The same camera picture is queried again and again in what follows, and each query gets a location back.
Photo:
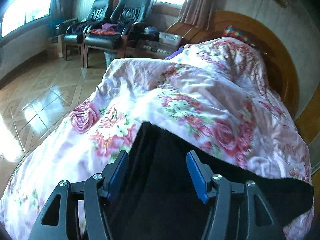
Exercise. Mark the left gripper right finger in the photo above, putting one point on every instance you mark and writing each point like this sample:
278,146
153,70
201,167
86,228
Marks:
225,199

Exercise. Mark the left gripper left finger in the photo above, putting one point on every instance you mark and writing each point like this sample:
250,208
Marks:
76,210

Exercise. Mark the black embroidered pants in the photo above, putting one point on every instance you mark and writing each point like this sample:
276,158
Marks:
158,200

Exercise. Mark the pink floral quilt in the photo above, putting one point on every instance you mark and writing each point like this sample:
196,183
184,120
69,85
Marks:
214,95

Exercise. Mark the wooden arched headboard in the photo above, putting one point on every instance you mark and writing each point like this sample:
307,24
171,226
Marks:
280,68

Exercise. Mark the colourful checkered pillow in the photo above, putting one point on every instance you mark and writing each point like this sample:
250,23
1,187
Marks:
230,31

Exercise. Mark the white box on nightstand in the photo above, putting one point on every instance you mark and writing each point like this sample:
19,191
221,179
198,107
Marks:
170,39

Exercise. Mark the wooden bedside table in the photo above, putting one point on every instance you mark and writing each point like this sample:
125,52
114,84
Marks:
149,49

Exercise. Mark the far black leather armchair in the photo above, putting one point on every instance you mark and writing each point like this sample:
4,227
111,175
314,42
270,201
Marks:
75,34

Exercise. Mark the black leather armchair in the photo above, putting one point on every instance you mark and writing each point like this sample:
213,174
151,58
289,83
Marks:
130,16
75,34

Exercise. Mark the near black leather armchair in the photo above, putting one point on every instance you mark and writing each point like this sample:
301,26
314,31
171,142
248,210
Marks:
130,16

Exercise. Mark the red patterned seat cushion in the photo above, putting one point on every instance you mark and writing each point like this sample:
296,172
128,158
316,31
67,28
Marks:
103,32

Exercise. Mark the purple cloth on chair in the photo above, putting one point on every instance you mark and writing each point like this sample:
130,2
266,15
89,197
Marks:
109,27

